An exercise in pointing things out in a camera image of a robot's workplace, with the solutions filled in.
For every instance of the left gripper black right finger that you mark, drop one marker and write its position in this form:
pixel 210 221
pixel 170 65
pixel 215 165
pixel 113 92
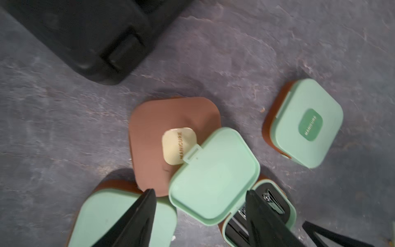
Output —
pixel 264 227

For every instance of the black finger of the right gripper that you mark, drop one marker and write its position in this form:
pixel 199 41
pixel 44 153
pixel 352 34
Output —
pixel 314 231

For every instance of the black plastic tool case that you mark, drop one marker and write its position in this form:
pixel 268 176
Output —
pixel 103 41

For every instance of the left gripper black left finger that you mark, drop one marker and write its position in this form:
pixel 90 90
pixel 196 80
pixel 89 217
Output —
pixel 134 228

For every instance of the brown clipper case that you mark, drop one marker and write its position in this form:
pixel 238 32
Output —
pixel 161 132

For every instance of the green nail clipper upper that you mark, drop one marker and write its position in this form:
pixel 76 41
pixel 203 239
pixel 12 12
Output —
pixel 272 202

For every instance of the green clipper case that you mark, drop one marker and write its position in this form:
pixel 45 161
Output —
pixel 105 206
pixel 303 122
pixel 212 183

